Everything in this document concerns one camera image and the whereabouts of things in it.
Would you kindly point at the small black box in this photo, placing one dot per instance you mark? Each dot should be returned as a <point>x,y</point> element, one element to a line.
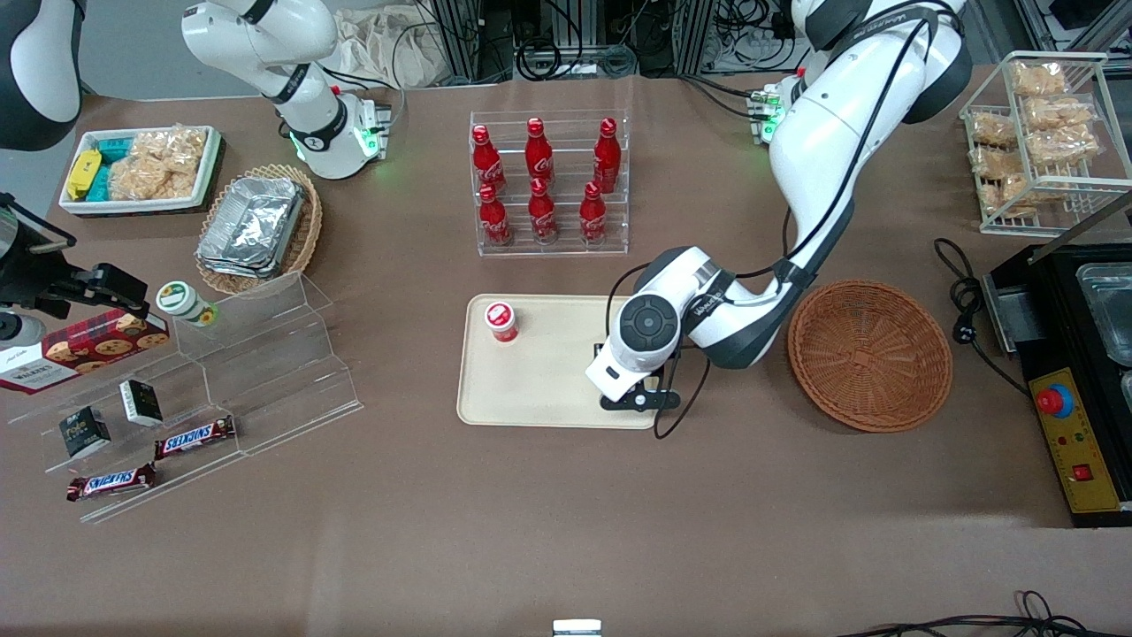
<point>85,433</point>
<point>141,402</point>

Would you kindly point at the red cola bottle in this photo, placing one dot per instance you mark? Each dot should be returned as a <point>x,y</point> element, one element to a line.
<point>539,155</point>
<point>487,164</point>
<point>494,221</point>
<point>607,159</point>
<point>592,217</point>
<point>542,217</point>

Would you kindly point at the red tartan cookie box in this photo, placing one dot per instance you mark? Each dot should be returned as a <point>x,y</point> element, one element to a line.
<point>84,349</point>

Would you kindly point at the oval light wicker basket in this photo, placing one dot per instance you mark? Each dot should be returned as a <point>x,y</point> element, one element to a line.
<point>305,230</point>

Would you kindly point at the red-capped small cup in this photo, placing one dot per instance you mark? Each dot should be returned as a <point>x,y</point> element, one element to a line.
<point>501,321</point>

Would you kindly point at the clear acrylic stepped shelf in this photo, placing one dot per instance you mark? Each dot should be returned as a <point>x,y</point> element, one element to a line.
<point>274,372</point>

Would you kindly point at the green-lidded white jar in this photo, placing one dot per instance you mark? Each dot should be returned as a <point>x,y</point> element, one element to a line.
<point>181,301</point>

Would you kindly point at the round brown wicker basket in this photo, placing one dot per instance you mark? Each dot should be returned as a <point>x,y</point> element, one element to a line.
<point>871,354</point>

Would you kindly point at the Snickers chocolate bar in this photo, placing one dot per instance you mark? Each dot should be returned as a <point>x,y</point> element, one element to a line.
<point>110,482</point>
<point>195,437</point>

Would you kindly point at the beige cloth bag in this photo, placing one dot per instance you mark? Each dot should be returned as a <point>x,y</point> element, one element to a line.
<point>380,49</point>

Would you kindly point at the beige plastic tray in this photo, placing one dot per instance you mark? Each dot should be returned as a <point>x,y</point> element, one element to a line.
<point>548,380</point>

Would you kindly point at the yellow emergency stop panel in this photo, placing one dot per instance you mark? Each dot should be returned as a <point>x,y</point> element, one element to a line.
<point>1079,442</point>

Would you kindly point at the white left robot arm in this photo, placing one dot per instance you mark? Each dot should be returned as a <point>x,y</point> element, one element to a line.
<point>822,150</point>

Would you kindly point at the clear acrylic bottle rack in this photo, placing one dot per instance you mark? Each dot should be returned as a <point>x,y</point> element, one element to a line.
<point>566,249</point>

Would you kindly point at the bagged fried snack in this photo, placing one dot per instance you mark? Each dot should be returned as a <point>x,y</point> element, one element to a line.
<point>1061,112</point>
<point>992,131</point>
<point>1036,80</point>
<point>1061,144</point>
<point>995,164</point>
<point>1013,195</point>

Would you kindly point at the white rectangular snack tray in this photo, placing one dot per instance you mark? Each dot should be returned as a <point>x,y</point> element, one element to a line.
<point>203,181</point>

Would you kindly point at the black countertop appliance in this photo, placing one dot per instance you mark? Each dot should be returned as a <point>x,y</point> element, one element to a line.
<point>1052,292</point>

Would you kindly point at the clear bag of crackers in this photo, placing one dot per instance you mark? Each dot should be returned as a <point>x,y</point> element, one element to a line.
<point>155,164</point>

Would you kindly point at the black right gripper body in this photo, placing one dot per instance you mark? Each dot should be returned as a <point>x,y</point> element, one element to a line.
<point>34,276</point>

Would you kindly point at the yellow snack packet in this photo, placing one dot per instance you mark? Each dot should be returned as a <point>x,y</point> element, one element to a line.
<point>83,174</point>

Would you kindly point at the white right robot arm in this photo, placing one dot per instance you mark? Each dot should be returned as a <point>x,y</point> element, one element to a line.
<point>301,97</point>

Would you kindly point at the aluminium foil container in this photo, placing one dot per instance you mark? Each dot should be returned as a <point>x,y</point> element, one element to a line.
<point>256,217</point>
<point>232,268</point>

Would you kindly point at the small white box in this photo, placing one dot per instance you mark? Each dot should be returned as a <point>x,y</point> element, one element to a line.
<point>577,629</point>

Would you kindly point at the steel appliance pan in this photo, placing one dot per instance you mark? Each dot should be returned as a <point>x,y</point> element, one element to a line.
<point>1110,310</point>

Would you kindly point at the teal snack packet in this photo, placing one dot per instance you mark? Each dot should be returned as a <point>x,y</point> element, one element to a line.
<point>100,184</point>
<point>113,149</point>

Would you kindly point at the grey metal bar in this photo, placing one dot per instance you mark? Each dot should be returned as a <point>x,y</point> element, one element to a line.
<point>1088,232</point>

